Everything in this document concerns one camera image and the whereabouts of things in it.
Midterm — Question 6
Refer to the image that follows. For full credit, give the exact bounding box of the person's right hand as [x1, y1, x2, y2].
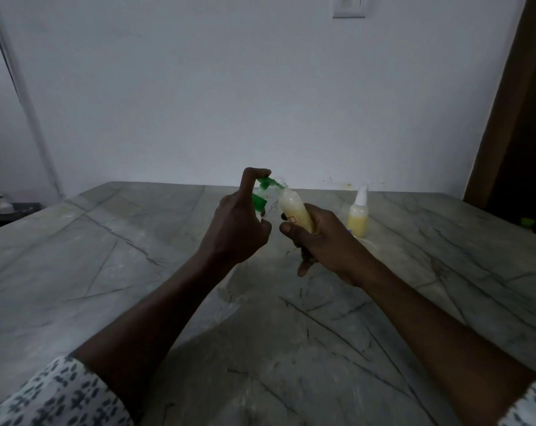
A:
[279, 204, 376, 290]

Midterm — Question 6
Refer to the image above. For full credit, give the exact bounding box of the person's left hand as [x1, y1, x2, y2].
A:
[199, 167, 273, 269]

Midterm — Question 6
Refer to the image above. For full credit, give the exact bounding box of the green pump dispenser cap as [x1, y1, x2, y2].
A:
[252, 175, 291, 218]

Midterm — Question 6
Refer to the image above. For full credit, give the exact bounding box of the yellow liquid plastic bottle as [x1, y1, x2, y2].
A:
[277, 187, 317, 236]

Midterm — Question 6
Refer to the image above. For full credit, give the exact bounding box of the person's left forearm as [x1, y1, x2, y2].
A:
[70, 255, 235, 419]

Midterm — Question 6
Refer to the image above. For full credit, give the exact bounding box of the person's right forearm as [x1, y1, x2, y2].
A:
[354, 262, 536, 426]

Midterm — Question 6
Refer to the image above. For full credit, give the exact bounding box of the yellow bottle with white nozzle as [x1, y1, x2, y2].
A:
[347, 185, 370, 238]

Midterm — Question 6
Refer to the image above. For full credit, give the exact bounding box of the dark side table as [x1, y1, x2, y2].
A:
[0, 202, 43, 234]

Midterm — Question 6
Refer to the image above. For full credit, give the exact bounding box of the brown wooden door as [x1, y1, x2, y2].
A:
[463, 0, 536, 238]

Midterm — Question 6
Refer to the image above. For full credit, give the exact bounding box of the white patterned shirt sleeve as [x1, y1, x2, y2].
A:
[0, 356, 135, 426]
[498, 376, 536, 426]

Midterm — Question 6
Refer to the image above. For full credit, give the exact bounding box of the white wall switch plate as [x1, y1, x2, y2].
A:
[333, 0, 366, 19]

